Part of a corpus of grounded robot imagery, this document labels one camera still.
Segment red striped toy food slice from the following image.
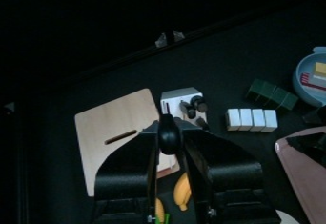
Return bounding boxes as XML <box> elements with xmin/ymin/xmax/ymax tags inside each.
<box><xmin>299</xmin><ymin>71</ymin><xmax>326</xmax><ymax>92</ymax></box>

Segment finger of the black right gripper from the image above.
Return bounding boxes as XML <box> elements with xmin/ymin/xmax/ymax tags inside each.
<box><xmin>302</xmin><ymin>105</ymin><xmax>326</xmax><ymax>126</ymax></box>
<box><xmin>284</xmin><ymin>132</ymin><xmax>326</xmax><ymax>167</ymax></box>

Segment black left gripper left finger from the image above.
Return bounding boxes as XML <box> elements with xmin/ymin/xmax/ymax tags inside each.
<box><xmin>93</xmin><ymin>121</ymin><xmax>160</xmax><ymax>224</ymax></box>

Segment black handled toy knife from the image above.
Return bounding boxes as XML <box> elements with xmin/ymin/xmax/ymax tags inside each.
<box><xmin>188</xmin><ymin>95</ymin><xmax>208</xmax><ymax>113</ymax></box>
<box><xmin>179</xmin><ymin>100</ymin><xmax>198</xmax><ymax>120</ymax></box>

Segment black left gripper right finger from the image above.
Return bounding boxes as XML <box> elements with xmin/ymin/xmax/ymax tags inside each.
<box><xmin>182</xmin><ymin>128</ymin><xmax>282</xmax><ymax>224</ymax></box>

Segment white sliced toy food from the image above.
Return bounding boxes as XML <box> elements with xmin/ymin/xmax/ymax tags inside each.
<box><xmin>224</xmin><ymin>108</ymin><xmax>279</xmax><ymax>133</ymax></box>

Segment grey metal table bracket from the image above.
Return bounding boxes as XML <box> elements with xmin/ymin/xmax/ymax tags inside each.
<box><xmin>154</xmin><ymin>30</ymin><xmax>187</xmax><ymax>49</ymax></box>

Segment pink plastic tray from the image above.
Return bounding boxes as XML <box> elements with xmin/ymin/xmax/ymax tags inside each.
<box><xmin>274</xmin><ymin>126</ymin><xmax>326</xmax><ymax>224</ymax></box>

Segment yellow toy food slice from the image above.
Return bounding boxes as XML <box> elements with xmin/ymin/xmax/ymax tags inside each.
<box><xmin>313</xmin><ymin>61</ymin><xmax>326</xmax><ymax>77</ymax></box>

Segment white toy knife block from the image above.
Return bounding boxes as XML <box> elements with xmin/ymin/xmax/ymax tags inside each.
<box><xmin>159</xmin><ymin>87</ymin><xmax>208</xmax><ymax>131</ymax></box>

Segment yellow toy bell pepper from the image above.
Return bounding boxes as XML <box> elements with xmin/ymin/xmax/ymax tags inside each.
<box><xmin>154</xmin><ymin>172</ymin><xmax>194</xmax><ymax>224</ymax></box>

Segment dark green sliced toy food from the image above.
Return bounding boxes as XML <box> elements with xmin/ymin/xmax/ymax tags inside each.
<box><xmin>244</xmin><ymin>78</ymin><xmax>299</xmax><ymax>111</ymax></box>

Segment light wooden cutting board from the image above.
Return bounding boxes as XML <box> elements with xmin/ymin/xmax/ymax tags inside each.
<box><xmin>73</xmin><ymin>88</ymin><xmax>180</xmax><ymax>197</ymax></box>

